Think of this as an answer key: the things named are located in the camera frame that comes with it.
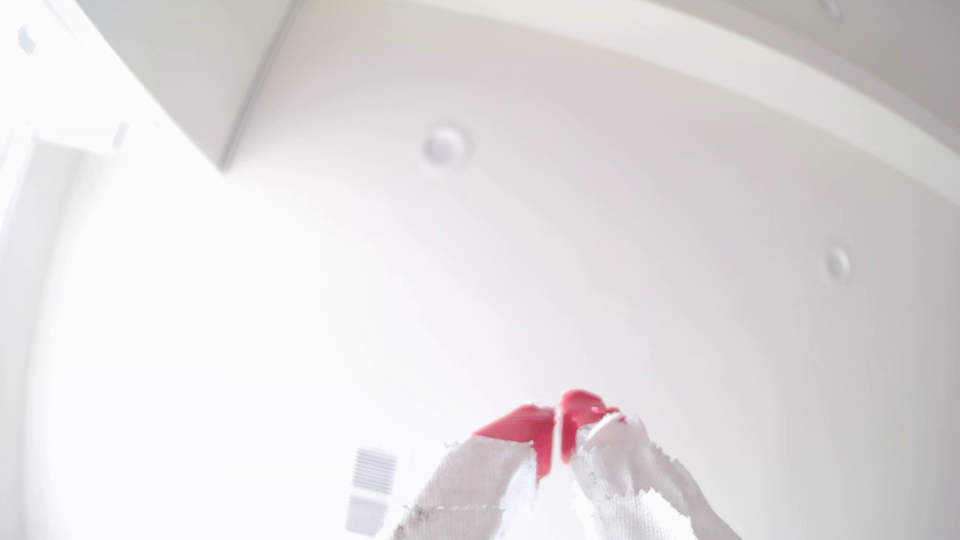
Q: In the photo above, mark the round recessed ceiling light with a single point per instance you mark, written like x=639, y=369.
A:
x=446, y=145
x=836, y=264

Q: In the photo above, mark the white slatted ceiling vent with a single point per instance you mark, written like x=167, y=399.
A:
x=373, y=470
x=366, y=515

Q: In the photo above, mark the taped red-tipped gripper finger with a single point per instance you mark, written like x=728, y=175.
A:
x=630, y=487
x=480, y=487

